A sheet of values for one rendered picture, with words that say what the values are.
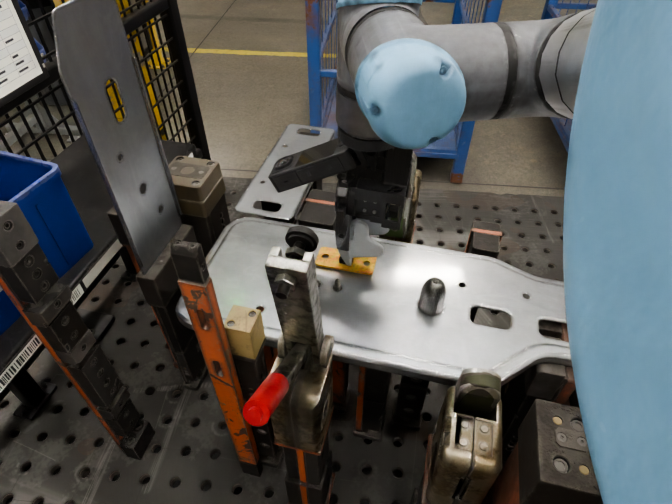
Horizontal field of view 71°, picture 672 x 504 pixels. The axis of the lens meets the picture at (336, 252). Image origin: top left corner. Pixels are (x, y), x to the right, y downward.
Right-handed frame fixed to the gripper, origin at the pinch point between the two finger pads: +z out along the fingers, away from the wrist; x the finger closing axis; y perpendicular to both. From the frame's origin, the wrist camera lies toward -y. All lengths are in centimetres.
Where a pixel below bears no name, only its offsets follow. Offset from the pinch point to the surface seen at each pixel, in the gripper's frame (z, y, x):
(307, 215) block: 4.3, -9.1, 11.1
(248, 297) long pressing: 2.4, -11.1, -9.5
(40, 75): -13, -55, 14
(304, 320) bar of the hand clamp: -11.2, 0.7, -21.2
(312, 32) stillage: 29, -51, 158
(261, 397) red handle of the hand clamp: -12.4, -0.1, -30.1
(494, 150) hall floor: 101, 43, 206
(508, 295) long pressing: 1.9, 22.5, -0.7
